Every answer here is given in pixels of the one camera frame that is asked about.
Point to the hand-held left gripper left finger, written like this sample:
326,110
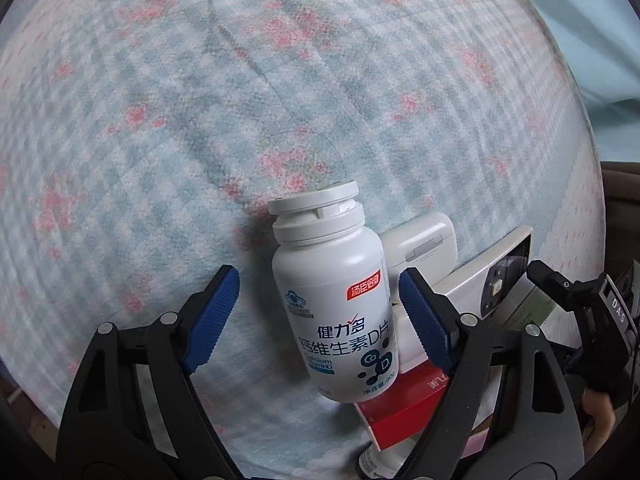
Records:
215,315

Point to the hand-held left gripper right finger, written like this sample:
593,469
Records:
422,310

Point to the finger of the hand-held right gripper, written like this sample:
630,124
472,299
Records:
555,279

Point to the white handheld device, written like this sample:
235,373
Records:
470,280

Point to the white earbud case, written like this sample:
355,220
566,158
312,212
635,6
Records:
425,245

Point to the white pill bottle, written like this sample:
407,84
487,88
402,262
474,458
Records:
325,285

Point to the red box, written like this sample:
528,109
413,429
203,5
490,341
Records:
400,420

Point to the small bottle with dark cap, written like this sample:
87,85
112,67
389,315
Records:
385,465

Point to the person's right hand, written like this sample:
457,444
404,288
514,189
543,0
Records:
597,415

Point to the taupe curtain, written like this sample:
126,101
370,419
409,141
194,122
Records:
622,200

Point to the light blue cloth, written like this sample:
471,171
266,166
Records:
600,60

